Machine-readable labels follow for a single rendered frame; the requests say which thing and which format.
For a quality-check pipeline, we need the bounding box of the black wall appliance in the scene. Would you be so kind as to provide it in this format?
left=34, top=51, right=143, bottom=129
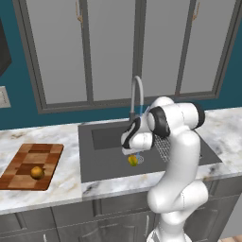
left=0, top=18, right=13, bottom=78

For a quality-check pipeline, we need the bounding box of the white wall outlet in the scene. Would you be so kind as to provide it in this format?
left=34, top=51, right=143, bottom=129
left=0, top=86, right=12, bottom=110

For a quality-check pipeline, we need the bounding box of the brass window handle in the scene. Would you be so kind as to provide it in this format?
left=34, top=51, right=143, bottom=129
left=192, top=1, right=201, bottom=22
left=75, top=0, right=83, bottom=24

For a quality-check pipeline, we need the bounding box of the yellow orange mango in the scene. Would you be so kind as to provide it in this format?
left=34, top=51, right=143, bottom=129
left=30, top=165, right=45, bottom=181

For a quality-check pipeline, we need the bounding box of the yellow green mango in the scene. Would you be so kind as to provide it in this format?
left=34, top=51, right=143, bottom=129
left=127, top=154, right=139, bottom=167

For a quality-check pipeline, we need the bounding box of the grey cupboard door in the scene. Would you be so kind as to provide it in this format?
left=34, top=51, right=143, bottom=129
left=0, top=227, right=61, bottom=242
left=185, top=178, right=242, bottom=242
left=56, top=211, right=157, bottom=242

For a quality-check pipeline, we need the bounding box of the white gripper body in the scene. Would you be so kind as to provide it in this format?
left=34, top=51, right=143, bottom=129
left=122, top=147, right=140, bottom=158

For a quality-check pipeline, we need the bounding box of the grey curved faucet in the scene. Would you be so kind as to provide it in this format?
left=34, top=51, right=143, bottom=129
left=129, top=75, right=146, bottom=123

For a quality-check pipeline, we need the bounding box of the grey drawer front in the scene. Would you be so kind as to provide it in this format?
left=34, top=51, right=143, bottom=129
left=51, top=199, right=96, bottom=227
left=0, top=207, right=55, bottom=235
left=99, top=191, right=153, bottom=217

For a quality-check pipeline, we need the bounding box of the checkered wooden cutting board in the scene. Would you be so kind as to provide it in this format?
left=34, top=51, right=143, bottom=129
left=0, top=143, right=65, bottom=192

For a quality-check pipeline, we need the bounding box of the grey sink basin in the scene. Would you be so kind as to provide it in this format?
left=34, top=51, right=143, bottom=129
left=78, top=120, right=223, bottom=184

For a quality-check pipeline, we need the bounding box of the grey framed window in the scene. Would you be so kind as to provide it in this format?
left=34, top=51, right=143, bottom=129
left=12, top=0, right=242, bottom=114

